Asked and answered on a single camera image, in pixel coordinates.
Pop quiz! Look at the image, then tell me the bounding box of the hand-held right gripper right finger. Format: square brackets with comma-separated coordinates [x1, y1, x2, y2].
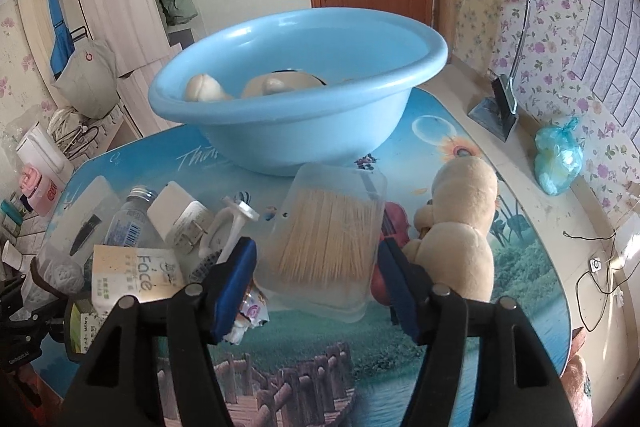
[377, 238, 576, 427]

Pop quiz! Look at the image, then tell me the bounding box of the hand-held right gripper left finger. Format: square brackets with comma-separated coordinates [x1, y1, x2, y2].
[60, 237, 258, 427]

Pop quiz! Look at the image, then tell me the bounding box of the small printed snack wrapper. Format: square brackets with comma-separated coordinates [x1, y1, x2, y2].
[227, 284, 271, 343]

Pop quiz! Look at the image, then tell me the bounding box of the beige plush bear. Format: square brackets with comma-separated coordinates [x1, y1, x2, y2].
[401, 157, 500, 303]

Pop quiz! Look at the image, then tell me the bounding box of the clear box of toothpicks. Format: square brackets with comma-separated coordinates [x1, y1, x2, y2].
[253, 163, 389, 324]

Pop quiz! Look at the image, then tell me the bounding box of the light blue plastic basin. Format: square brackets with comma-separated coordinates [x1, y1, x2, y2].
[148, 8, 449, 178]

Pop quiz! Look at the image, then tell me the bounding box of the printed landscape desktop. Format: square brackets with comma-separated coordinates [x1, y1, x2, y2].
[37, 88, 573, 427]

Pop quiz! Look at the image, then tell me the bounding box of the black comb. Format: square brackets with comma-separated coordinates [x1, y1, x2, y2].
[187, 249, 223, 285]

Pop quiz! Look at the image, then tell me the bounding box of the white plastic hook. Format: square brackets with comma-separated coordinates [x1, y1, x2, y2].
[197, 196, 261, 260]

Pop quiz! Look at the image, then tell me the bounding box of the white power adapter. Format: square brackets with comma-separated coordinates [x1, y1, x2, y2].
[147, 181, 213, 256]

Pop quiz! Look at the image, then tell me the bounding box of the beige facial product packet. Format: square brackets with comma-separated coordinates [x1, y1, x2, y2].
[91, 244, 187, 315]

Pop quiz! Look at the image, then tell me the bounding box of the clear bottle with silver cap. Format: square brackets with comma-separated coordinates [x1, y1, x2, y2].
[102, 187, 158, 250]

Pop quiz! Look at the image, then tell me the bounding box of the clear packet with black item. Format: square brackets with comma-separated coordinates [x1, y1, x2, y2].
[47, 175, 123, 263]

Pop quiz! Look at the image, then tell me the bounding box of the pink and white container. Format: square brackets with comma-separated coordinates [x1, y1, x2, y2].
[16, 123, 75, 214]

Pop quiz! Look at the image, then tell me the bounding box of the orange fleece clothing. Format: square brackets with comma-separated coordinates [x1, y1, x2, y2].
[559, 329, 597, 427]

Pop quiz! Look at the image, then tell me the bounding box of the beige plush toy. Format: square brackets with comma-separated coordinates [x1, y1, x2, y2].
[241, 71, 326, 99]
[184, 73, 233, 102]

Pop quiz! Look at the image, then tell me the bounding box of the blue plastic bag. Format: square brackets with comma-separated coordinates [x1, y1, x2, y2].
[533, 117, 585, 196]

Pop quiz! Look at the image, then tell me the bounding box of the grey cloth bag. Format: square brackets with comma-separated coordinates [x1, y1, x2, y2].
[51, 38, 123, 118]

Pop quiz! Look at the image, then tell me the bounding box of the white wardrobe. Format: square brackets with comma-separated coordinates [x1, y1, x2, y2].
[14, 0, 183, 142]

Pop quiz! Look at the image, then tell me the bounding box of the blue hanging apron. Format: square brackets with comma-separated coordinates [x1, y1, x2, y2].
[41, 0, 76, 78]

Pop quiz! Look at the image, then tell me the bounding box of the white charger with cable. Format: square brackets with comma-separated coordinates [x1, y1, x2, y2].
[562, 227, 628, 333]

